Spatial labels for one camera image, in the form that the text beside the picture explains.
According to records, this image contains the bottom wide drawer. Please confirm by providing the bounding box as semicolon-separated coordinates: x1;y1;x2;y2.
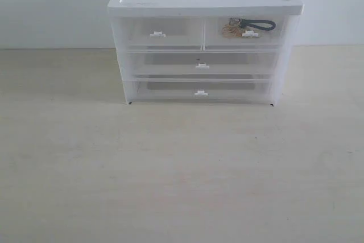
123;79;275;104

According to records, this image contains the middle wide drawer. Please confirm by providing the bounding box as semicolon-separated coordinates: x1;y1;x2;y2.
122;52;277;76

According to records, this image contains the white translucent drawer cabinet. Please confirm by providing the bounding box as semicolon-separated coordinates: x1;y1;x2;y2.
107;0;304;106

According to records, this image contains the wide drawer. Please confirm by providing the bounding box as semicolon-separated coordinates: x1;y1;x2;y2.
123;79;275;104
122;52;277;76

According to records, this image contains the black strap gold keychain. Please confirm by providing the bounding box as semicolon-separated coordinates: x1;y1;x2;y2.
222;18;276;39

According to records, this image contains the small drawer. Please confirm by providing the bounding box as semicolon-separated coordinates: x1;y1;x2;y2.
204;16;286;50
123;18;204;47

